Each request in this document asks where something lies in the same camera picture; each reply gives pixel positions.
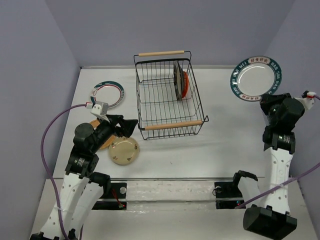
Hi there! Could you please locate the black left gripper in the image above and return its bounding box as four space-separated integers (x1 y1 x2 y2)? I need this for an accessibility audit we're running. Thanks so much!
91 113 139 152

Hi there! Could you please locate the white plate teal lettered rim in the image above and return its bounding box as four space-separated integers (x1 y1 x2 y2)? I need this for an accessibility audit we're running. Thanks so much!
229 55 283 102

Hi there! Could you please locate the black rimmed silver plate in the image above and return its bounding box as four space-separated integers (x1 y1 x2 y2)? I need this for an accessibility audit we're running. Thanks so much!
173 60 185 101

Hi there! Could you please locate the orange plate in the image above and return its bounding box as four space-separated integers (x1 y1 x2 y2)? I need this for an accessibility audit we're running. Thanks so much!
181 71 189 99

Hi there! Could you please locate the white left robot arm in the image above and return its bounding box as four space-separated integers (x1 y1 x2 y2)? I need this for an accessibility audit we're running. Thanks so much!
30 114 138 240

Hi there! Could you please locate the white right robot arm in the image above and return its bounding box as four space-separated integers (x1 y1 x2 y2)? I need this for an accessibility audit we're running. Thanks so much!
230 93 305 240

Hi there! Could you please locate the woven tan plate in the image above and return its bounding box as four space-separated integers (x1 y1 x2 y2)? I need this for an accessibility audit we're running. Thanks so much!
90 119 116 150

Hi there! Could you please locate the beige floral plate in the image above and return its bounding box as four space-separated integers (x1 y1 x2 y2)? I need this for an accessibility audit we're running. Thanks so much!
108 137 140 166

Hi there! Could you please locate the white plate teal red rim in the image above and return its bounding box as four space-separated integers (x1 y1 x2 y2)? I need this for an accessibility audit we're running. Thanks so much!
88 80 125 109

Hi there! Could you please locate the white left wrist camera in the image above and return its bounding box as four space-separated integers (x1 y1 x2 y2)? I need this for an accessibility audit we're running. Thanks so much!
85 101 109 122

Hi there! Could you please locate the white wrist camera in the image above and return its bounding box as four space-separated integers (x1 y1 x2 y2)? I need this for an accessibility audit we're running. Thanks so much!
297 90 317 111
85 101 109 122

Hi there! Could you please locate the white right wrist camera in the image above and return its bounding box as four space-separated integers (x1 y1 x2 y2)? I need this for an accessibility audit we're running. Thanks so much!
297 90 317 111

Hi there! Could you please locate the black wire dish rack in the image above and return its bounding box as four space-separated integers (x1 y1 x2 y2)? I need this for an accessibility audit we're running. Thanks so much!
133 50 209 140

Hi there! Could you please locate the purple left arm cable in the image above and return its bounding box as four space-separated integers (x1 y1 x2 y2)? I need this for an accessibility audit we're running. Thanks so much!
40 103 88 240

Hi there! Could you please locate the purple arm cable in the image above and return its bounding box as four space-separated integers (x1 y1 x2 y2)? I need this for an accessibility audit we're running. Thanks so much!
234 92 320 209
40 103 88 240

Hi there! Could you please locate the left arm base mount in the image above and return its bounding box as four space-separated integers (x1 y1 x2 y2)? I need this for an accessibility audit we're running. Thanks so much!
92 182 127 211

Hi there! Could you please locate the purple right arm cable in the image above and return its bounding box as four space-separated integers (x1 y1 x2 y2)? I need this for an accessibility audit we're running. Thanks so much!
234 92 320 209

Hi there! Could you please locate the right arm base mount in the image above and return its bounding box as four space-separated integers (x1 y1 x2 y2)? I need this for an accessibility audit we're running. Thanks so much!
212 181 245 210

